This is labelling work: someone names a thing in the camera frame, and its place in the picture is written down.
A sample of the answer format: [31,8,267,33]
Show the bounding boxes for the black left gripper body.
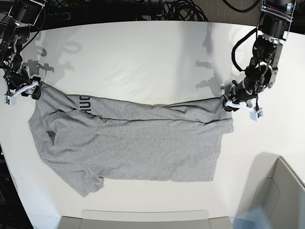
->
[231,80,257,106]

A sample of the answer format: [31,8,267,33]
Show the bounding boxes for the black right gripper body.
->
[4,69,32,95]

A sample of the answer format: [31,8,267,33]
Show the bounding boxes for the grey T-shirt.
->
[29,84,234,197]

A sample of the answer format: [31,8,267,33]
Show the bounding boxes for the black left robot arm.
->
[222,0,296,112]

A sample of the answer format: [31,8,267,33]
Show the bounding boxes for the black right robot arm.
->
[0,0,46,105]

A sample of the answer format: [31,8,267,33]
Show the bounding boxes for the grey cardboard box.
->
[251,157,305,229]

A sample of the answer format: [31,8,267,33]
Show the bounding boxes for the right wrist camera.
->
[4,95,16,105]

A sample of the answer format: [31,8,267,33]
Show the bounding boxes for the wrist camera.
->
[4,95,16,105]
[250,107,263,121]

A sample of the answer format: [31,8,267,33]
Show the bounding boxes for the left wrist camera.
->
[250,107,263,121]

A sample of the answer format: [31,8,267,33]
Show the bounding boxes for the black cable bundle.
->
[135,0,209,22]

